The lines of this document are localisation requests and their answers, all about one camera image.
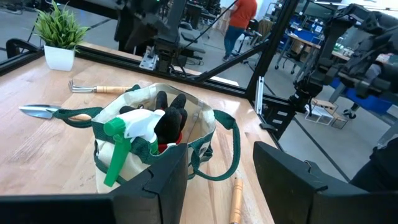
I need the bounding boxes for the wooden-handled hand rake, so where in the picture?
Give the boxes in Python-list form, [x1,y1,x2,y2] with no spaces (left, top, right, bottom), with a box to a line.
[67,79,133,95]

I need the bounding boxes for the red and black garden glove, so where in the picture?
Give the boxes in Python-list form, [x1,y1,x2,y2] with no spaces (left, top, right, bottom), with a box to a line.
[119,90,189,154]

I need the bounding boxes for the silver aluminium bracket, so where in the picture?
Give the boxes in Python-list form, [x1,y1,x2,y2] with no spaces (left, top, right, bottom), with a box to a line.
[254,76,265,115]

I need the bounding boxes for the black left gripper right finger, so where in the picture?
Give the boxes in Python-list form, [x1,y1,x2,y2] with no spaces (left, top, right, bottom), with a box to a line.
[252,141,398,224]

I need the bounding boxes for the white green-trigger spray bottle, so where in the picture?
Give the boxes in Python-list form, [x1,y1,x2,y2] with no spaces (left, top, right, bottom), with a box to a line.
[103,108,165,188]

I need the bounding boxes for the narrow silver wooden-handled trowel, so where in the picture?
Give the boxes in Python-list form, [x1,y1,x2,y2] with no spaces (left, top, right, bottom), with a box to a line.
[229,177,244,224]

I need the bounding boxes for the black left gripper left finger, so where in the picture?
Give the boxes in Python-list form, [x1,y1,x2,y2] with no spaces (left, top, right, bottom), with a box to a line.
[0,142,189,224]

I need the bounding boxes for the person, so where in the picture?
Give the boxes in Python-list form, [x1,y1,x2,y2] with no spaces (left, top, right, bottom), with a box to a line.
[349,119,398,192]
[222,0,259,62]

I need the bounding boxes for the black cable loop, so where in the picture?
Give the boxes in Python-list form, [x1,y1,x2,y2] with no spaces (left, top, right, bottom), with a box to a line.
[5,37,40,60]

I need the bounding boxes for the white wire-frame shelf boxes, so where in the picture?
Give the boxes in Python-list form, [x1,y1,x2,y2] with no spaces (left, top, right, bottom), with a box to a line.
[303,104,335,126]

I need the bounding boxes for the black metal table frame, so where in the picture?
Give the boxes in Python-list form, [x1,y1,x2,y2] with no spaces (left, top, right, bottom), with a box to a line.
[0,0,352,181]

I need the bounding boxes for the cream green-trimmed gardening bag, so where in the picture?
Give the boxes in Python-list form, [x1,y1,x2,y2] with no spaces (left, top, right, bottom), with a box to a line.
[52,82,242,194]

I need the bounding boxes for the wide silver wooden-handled trowel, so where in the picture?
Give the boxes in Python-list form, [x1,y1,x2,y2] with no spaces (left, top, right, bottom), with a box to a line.
[18,104,93,122]

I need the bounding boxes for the green plant in white pot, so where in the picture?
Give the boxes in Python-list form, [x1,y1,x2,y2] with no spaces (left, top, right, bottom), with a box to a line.
[33,0,90,72]

